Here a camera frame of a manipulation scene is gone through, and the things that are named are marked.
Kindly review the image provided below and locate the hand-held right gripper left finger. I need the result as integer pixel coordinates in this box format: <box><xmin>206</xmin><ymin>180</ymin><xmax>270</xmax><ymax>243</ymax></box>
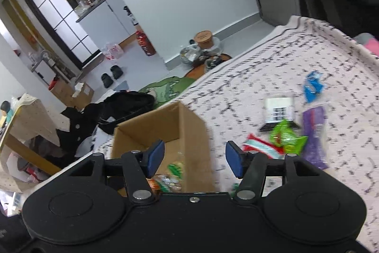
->
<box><xmin>71</xmin><ymin>140</ymin><xmax>165</xmax><ymax>203</ymax></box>

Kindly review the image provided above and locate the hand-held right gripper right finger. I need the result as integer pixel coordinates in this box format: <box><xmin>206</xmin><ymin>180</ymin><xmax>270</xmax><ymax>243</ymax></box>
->
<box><xmin>226</xmin><ymin>141</ymin><xmax>322</xmax><ymax>200</ymax></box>

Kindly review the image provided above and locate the dark green snack packet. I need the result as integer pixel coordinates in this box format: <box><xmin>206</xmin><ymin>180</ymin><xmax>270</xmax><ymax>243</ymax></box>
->
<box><xmin>167</xmin><ymin>162</ymin><xmax>184</xmax><ymax>179</ymax></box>

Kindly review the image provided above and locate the red green striped snack packet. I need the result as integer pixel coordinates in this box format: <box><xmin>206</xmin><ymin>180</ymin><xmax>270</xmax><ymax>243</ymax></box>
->
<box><xmin>243</xmin><ymin>133</ymin><xmax>285</xmax><ymax>159</ymax></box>

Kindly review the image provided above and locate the brown cardboard box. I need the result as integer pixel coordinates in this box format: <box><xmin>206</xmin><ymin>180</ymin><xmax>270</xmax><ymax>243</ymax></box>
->
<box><xmin>114</xmin><ymin>102</ymin><xmax>217</xmax><ymax>194</ymax></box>

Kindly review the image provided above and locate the light green snack packet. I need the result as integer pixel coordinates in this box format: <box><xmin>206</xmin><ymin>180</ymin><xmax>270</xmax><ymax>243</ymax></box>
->
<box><xmin>269</xmin><ymin>120</ymin><xmax>308</xmax><ymax>154</ymax></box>

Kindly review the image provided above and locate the white snack packet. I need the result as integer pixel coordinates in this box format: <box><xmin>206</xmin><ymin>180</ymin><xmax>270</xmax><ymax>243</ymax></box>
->
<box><xmin>264</xmin><ymin>97</ymin><xmax>297</xmax><ymax>124</ymax></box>

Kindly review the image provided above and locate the purple snack packet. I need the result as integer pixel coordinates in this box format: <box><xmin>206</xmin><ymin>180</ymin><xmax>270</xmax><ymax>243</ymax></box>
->
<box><xmin>302</xmin><ymin>106</ymin><xmax>329</xmax><ymax>170</ymax></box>

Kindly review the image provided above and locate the blue snack packet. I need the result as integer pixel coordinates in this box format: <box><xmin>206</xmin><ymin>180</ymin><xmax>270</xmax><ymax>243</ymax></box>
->
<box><xmin>303</xmin><ymin>71</ymin><xmax>325</xmax><ymax>102</ymax></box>

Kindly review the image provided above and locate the black bag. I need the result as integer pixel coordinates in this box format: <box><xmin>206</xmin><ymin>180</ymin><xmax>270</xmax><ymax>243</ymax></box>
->
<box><xmin>98</xmin><ymin>91</ymin><xmax>156</xmax><ymax>126</ymax></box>

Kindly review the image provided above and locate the green frog rug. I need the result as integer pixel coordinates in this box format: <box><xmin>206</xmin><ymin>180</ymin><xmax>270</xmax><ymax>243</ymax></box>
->
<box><xmin>139</xmin><ymin>77</ymin><xmax>197</xmax><ymax>108</ymax></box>

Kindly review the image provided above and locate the black white clothes pile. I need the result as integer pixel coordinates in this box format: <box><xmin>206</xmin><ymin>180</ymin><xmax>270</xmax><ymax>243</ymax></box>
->
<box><xmin>56</xmin><ymin>106</ymin><xmax>104</xmax><ymax>159</ymax></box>

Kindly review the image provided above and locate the carton with white tissue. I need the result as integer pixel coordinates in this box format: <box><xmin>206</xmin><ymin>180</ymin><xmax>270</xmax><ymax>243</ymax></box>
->
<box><xmin>71</xmin><ymin>82</ymin><xmax>95</xmax><ymax>107</ymax></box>

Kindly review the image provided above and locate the clear plastic bag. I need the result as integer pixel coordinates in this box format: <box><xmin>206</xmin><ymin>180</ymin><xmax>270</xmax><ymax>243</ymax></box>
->
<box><xmin>180</xmin><ymin>44</ymin><xmax>205</xmax><ymax>65</ymax></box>

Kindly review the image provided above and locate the white black patterned blanket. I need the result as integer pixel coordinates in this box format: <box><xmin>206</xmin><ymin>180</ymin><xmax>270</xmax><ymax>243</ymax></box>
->
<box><xmin>89</xmin><ymin>15</ymin><xmax>379</xmax><ymax>253</ymax></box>

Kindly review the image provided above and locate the red oil bottle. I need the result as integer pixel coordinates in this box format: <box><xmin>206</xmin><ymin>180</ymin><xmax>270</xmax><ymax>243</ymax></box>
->
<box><xmin>135</xmin><ymin>30</ymin><xmax>156</xmax><ymax>57</ymax></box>

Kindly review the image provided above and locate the pink plastic bag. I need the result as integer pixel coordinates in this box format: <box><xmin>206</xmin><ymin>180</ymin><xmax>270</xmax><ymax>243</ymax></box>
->
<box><xmin>101</xmin><ymin>42</ymin><xmax>124</xmax><ymax>61</ymax></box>

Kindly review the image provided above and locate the plain brown carton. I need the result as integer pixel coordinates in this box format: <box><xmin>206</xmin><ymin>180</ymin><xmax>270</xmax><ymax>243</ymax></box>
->
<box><xmin>49</xmin><ymin>79</ymin><xmax>74</xmax><ymax>107</ymax></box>

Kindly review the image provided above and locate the brown tub with lid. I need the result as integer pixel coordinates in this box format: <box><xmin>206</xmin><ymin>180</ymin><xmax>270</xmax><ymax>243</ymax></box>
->
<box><xmin>194</xmin><ymin>31</ymin><xmax>215</xmax><ymax>50</ymax></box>

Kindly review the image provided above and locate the wooden table with dotted cloth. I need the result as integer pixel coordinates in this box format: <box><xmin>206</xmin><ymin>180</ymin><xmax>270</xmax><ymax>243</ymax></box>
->
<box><xmin>0</xmin><ymin>94</ymin><xmax>60</xmax><ymax>173</ymax></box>

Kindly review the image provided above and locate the white floor cabinet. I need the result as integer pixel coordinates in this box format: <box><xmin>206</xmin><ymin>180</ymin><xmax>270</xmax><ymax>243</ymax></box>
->
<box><xmin>75</xmin><ymin>0</ymin><xmax>140</xmax><ymax>49</ymax></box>

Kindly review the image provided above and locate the black framed sliding door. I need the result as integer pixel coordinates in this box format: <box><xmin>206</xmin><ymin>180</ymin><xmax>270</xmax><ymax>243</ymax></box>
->
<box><xmin>22</xmin><ymin>0</ymin><xmax>104</xmax><ymax>70</ymax></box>

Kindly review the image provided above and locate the pink grey plush toy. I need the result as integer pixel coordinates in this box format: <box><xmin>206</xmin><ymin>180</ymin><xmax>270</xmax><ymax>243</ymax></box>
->
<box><xmin>354</xmin><ymin>32</ymin><xmax>379</xmax><ymax>56</ymax></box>

